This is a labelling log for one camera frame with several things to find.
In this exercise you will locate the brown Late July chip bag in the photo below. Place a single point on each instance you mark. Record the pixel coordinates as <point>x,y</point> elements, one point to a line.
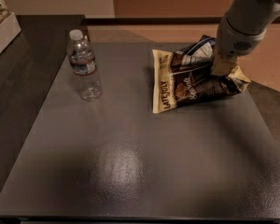
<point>181,80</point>

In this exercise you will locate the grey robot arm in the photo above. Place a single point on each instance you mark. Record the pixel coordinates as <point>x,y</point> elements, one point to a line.
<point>240,31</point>

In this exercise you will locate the blue chip bag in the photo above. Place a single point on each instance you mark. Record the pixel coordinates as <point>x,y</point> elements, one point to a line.
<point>203,48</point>

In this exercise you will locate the white box with snacks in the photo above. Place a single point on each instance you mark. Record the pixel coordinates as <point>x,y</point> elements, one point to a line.
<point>0,25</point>

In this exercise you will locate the clear plastic water bottle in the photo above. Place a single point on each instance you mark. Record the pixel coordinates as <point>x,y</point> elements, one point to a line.
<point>82,61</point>

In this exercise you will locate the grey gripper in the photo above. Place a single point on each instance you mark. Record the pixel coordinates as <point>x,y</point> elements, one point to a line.
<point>232,40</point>

